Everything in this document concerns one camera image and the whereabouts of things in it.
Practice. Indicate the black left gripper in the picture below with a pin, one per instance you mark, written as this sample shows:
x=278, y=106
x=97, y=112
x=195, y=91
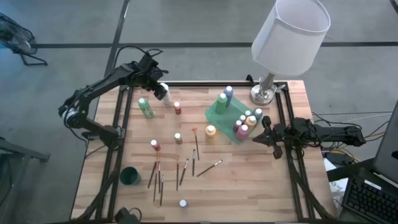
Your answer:
x=149, y=71

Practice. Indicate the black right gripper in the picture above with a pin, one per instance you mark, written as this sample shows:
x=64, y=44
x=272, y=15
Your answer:
x=280, y=135

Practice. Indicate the large white paint bottle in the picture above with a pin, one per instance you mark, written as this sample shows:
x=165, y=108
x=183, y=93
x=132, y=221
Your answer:
x=168, y=98

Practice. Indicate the large yellow-orange paint bottle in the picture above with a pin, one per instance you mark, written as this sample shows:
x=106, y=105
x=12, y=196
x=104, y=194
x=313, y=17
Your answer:
x=250, y=123

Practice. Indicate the large pink paint bottle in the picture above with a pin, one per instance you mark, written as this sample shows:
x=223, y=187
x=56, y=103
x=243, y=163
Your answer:
x=242, y=133

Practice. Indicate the small orange paint bottle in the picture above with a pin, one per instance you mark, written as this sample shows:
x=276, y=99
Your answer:
x=177, y=109

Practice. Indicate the large dark teal paint bottle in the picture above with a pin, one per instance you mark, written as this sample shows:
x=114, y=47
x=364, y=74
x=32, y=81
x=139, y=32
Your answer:
x=257, y=114

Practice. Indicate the small pale pink paint bottle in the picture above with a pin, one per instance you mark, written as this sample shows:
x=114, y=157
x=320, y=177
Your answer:
x=242, y=119

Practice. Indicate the small ochre paint bottle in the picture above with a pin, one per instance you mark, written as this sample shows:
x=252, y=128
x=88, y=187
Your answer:
x=178, y=138

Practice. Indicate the large green paint bottle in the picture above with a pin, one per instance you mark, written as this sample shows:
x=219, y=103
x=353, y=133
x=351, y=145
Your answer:
x=221, y=104

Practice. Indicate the large purple paint bottle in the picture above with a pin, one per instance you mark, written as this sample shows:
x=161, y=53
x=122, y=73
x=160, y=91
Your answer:
x=229, y=93

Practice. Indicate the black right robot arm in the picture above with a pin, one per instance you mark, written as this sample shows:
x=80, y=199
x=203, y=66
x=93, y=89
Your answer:
x=335, y=133

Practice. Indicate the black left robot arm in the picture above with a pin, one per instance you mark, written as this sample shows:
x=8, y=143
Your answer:
x=96, y=85

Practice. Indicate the light green labelled paint bottle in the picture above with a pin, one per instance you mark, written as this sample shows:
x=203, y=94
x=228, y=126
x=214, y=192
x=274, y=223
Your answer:
x=145, y=109

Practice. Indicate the small red paint bottle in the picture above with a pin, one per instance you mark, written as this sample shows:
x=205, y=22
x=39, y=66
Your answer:
x=155, y=145

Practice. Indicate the large bright yellow paint bottle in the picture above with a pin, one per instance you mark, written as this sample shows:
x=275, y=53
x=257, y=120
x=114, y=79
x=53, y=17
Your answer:
x=210, y=133

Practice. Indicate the small purple paint bottle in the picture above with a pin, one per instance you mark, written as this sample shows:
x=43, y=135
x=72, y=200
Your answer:
x=183, y=203

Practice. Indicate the green translucent plastic bin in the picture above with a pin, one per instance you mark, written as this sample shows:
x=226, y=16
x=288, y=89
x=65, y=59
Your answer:
x=217, y=121

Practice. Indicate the orange bristle paintbrush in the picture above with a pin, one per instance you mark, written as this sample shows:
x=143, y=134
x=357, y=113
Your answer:
x=194, y=129

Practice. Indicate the dark box on floor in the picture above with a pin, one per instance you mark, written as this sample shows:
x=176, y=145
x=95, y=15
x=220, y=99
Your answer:
x=340, y=158

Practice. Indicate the dark paintbrush with yellow end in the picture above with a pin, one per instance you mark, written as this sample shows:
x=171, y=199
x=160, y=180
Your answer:
x=177, y=172

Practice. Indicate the thin dark paintbrush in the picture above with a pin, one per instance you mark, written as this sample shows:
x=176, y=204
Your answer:
x=159, y=177
x=155, y=186
x=161, y=189

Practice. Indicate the white printed paper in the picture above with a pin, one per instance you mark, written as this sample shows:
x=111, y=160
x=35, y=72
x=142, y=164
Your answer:
x=337, y=186

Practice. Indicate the dark green cup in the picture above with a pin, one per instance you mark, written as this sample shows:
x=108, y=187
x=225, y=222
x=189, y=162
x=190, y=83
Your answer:
x=130, y=176

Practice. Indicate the black desk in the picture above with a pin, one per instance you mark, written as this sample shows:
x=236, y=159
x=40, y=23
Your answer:
x=351, y=170

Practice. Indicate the white shade chrome table lamp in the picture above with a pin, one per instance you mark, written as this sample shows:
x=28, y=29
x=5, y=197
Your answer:
x=289, y=37

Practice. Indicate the black keyboard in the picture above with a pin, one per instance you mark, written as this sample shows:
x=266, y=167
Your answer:
x=370, y=199

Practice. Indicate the grey laptop screen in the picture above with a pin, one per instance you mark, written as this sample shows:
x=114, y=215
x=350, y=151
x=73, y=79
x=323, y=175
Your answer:
x=388, y=149

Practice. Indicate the grey side table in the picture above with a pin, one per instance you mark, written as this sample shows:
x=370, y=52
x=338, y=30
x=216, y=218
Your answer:
x=18, y=152

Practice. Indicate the black floor fan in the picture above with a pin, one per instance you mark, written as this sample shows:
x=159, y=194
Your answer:
x=14, y=35

